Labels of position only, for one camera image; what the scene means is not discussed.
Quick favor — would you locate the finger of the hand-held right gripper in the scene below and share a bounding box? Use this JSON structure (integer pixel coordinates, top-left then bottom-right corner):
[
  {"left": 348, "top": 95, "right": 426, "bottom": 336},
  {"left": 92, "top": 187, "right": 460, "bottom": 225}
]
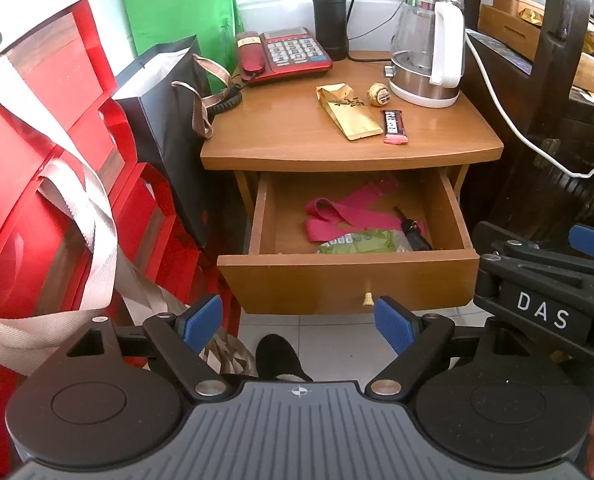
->
[
  {"left": 471, "top": 220, "right": 578, "bottom": 267},
  {"left": 568, "top": 224, "right": 594, "bottom": 267}
]

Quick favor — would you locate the large red gift bag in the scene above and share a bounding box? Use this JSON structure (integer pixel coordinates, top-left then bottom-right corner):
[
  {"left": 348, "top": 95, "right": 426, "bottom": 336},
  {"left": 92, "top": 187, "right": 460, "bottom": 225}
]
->
[{"left": 0, "top": 0, "right": 138, "bottom": 311}]

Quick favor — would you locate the dark chocolate bar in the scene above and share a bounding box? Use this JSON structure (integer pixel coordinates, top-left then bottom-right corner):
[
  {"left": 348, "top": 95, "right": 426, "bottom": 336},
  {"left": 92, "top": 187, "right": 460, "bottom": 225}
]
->
[{"left": 380, "top": 109, "right": 409, "bottom": 146}]

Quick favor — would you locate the white power cable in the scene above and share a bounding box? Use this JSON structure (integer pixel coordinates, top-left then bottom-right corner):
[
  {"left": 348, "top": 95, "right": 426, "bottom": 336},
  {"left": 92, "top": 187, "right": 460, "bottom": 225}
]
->
[{"left": 464, "top": 27, "right": 594, "bottom": 179}]

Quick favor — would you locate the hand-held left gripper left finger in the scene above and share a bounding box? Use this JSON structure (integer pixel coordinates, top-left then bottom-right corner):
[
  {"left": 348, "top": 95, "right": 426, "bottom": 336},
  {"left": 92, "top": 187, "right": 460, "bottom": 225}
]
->
[{"left": 64, "top": 294, "right": 229, "bottom": 402}]

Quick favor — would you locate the glass electric kettle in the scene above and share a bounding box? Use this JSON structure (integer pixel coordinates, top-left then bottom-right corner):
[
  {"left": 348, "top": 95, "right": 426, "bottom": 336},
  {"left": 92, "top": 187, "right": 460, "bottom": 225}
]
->
[{"left": 383, "top": 0, "right": 466, "bottom": 109}]

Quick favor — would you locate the beige patterned bag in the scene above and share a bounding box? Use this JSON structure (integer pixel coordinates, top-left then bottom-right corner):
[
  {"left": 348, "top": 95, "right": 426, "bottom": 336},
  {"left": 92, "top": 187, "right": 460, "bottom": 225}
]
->
[{"left": 201, "top": 329, "right": 258, "bottom": 377}]

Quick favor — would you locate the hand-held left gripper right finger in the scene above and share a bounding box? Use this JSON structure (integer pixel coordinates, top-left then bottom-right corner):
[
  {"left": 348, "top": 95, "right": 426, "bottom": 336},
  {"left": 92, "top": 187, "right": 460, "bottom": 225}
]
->
[{"left": 366, "top": 296, "right": 488, "bottom": 401}]

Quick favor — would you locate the wooden box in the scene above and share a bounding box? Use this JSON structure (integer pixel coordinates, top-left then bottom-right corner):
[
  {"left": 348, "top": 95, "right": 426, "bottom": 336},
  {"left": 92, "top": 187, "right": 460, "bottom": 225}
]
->
[{"left": 478, "top": 0, "right": 594, "bottom": 93}]

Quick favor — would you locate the black gift bag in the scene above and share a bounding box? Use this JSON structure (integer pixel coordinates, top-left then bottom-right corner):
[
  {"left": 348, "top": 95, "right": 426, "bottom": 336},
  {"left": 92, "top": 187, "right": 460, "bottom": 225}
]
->
[{"left": 112, "top": 35, "right": 243, "bottom": 261}]

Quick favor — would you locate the wooden drawer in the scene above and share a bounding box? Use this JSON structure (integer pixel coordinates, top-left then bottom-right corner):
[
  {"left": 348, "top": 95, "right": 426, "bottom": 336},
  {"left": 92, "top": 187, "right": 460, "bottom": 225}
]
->
[{"left": 217, "top": 167, "right": 480, "bottom": 316}]

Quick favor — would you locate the red telephone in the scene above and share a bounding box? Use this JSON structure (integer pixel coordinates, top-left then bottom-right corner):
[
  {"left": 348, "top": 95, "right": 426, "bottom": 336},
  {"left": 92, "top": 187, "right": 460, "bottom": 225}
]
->
[{"left": 208, "top": 26, "right": 334, "bottom": 116}]

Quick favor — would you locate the pink strap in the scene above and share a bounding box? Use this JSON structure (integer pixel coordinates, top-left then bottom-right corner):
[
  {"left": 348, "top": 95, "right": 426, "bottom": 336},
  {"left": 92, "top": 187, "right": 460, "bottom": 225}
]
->
[{"left": 304, "top": 177, "right": 402, "bottom": 256}]

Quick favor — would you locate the dark wooden chair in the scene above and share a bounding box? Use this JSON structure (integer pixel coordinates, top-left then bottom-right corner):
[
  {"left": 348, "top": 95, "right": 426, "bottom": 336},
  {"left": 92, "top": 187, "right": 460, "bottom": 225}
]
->
[{"left": 449, "top": 0, "right": 594, "bottom": 243}]

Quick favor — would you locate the wooden nightstand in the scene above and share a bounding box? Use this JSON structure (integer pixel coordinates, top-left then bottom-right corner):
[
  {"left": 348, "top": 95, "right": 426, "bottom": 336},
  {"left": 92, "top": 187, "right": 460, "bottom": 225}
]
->
[{"left": 199, "top": 50, "right": 505, "bottom": 261}]

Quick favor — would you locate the black thermos bottle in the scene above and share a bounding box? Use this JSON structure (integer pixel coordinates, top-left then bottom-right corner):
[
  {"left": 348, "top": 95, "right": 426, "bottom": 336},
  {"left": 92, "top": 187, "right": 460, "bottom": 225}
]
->
[{"left": 311, "top": 0, "right": 350, "bottom": 62}]

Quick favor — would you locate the gold foil chocolate ball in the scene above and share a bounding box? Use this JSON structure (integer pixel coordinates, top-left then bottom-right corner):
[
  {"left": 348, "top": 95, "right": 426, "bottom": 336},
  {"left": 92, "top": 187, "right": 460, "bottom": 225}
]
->
[{"left": 367, "top": 83, "right": 391, "bottom": 108}]

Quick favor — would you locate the green snack packet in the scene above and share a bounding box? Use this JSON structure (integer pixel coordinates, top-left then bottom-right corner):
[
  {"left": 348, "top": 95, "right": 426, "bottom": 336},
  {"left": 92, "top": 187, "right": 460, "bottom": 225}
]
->
[{"left": 316, "top": 228, "right": 414, "bottom": 256}]

